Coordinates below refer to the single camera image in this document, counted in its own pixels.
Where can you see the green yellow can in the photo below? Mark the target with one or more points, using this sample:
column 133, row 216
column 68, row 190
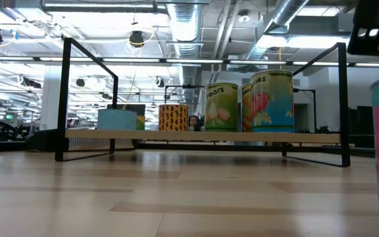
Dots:
column 141, row 123

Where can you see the blue tomatoes can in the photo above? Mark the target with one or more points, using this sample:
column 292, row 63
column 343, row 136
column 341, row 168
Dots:
column 275, row 108

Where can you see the orange peaches can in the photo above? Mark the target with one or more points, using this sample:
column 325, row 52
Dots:
column 246, row 108

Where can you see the green pears can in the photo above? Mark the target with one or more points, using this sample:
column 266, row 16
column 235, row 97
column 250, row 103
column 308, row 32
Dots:
column 220, row 108

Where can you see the yellow bean-print can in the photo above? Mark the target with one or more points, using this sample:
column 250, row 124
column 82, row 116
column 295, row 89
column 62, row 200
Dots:
column 173, row 118

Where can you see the black background rig frame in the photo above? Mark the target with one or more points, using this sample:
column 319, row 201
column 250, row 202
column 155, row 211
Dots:
column 314, row 112
column 183, row 86

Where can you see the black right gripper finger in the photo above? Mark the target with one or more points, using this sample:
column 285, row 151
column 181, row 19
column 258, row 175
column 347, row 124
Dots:
column 370, row 13

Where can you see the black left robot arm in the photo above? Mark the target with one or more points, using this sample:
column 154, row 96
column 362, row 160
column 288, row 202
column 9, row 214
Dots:
column 5, row 133

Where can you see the white pillar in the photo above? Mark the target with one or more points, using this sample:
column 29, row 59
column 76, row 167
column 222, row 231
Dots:
column 49, row 98

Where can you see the wooden shelf black metal frame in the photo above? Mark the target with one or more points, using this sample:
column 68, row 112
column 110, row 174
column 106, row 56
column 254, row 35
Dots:
column 202, row 136

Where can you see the round silver ventilation duct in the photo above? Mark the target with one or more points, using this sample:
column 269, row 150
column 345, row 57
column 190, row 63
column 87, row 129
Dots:
column 288, row 13
column 184, row 23

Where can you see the white mesh basket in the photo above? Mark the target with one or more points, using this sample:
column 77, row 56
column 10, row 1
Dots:
column 90, row 143

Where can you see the green exit sign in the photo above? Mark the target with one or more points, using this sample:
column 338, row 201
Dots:
column 9, row 116

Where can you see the long ceiling light strip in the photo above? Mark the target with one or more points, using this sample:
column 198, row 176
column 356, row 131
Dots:
column 192, row 61

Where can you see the person behind shelf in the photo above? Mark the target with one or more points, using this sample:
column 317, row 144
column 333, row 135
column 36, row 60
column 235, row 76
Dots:
column 194, row 122

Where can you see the black computer monitor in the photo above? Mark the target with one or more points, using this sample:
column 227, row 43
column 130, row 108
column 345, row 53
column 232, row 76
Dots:
column 127, row 106

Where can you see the black bin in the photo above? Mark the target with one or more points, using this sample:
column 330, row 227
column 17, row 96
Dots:
column 44, row 141

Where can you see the short light blue can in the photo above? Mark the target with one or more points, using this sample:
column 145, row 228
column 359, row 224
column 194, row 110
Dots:
column 117, row 120

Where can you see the grey rectangular duct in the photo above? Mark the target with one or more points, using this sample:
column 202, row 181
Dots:
column 318, row 24

